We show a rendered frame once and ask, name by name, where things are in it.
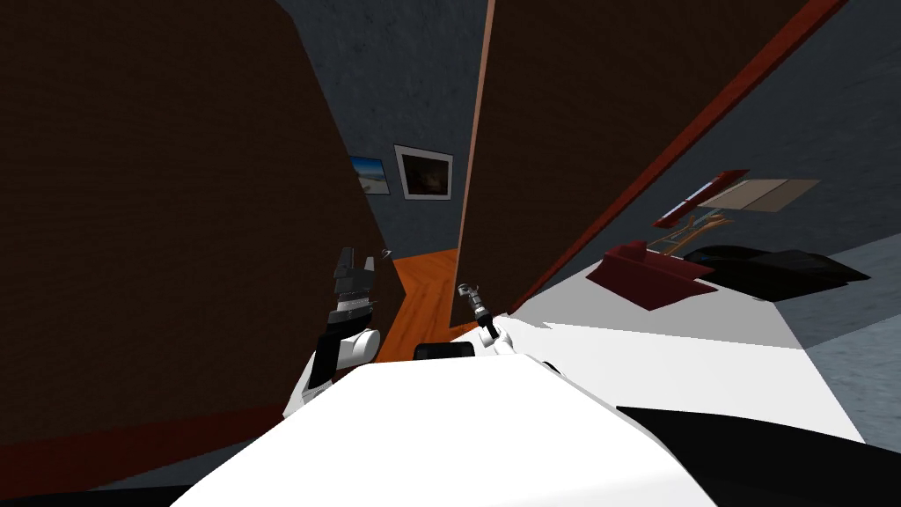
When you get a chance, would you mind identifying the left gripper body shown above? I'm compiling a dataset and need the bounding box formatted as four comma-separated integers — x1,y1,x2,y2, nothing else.
333,263,375,301

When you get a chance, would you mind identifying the blue landscape picture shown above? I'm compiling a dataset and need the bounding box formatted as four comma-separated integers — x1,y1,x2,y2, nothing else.
349,155,392,196

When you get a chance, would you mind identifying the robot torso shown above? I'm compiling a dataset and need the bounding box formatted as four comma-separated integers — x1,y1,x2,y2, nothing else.
168,341,721,507

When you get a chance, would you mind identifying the dark red angular seat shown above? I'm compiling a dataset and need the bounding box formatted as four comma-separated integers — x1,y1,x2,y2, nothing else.
584,239,717,312

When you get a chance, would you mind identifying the dark brown door leaf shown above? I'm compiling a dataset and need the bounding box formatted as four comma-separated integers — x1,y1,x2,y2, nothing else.
0,0,408,503

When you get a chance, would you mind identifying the red table with wooden legs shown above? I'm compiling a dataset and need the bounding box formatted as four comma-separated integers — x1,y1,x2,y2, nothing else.
646,168,751,259

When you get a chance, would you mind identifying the beige flat panel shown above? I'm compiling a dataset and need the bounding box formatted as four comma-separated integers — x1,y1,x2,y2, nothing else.
696,178,823,215

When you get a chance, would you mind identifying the dark picture in white frame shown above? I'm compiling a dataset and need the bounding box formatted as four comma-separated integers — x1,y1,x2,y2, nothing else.
393,143,455,202

